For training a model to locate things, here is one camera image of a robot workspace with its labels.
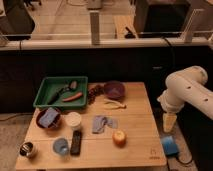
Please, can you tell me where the orange carrot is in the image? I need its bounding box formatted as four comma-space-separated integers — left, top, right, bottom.
62, 92, 83, 102

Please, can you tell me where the yellow banana toy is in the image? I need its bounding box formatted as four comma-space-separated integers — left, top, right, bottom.
104, 99, 126, 110

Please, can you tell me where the blue tape roll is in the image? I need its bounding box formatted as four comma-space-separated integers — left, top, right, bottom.
161, 136, 179, 156

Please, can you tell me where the wooden table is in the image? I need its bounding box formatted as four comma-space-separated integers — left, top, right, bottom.
15, 82, 166, 171

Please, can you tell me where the blue crumpled cloth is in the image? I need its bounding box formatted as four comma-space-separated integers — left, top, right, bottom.
92, 115, 118, 134

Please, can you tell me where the white plastic cup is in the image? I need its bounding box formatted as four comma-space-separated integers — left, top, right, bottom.
65, 112, 82, 131

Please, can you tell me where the dark red bowl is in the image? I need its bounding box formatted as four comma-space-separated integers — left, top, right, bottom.
36, 107, 61, 130

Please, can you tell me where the black remote control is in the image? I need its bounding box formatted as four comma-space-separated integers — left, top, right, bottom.
70, 131, 82, 155

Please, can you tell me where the blue sponge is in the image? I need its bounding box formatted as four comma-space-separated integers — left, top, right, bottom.
39, 107, 59, 128

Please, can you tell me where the purple bowl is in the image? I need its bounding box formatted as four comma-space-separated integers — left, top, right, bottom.
103, 81, 125, 99

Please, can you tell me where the green plastic tray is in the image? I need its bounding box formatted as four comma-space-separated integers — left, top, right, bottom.
33, 76, 88, 110

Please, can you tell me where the orange fruit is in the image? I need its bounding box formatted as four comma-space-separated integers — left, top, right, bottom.
112, 130, 126, 146

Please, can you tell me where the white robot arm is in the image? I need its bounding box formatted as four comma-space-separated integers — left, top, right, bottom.
157, 66, 213, 133

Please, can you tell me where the metal cup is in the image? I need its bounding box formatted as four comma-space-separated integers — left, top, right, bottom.
19, 142, 37, 158

